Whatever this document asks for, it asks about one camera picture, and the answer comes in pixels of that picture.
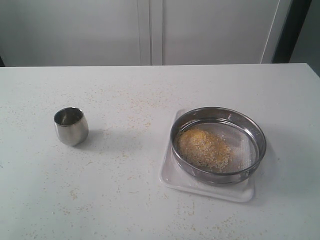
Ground round steel mesh sieve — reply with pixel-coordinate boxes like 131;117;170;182
170;106;267;185

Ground yellow grain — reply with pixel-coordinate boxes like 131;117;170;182
176;128;232;172

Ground stainless steel cup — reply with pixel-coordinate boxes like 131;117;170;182
53;107;89;147

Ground white square plastic tray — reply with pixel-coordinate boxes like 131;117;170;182
159;109;255;203

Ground white cabinet doors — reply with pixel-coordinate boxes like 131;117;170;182
0;0;291;67

